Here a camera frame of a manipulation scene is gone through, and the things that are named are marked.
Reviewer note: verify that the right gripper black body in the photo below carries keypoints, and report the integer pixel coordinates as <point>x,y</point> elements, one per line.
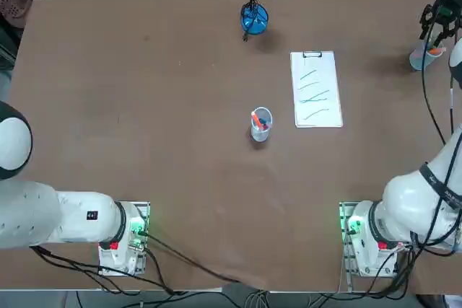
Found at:
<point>453,3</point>

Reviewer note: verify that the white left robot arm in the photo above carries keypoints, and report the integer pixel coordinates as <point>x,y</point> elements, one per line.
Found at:
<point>72,214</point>

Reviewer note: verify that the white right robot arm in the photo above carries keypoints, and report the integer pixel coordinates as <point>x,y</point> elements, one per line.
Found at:
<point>408,196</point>

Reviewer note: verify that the orange highlighter pen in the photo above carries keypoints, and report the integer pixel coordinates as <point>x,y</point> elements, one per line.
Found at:
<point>436,50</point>
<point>256,117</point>

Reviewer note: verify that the pink highlighter pen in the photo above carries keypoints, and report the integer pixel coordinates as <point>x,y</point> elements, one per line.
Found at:
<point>266,126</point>

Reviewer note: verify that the clear plastic cup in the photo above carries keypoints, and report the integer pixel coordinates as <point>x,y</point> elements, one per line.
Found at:
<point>260,135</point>
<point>417,57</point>

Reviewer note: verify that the white paper sheet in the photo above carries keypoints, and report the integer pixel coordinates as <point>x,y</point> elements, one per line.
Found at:
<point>317,84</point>

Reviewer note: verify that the white clipboard with black clip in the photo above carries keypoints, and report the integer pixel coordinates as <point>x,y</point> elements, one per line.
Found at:
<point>305,55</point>

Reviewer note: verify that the pink perforated basket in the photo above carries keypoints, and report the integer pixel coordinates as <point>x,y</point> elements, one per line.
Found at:
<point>12,5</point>

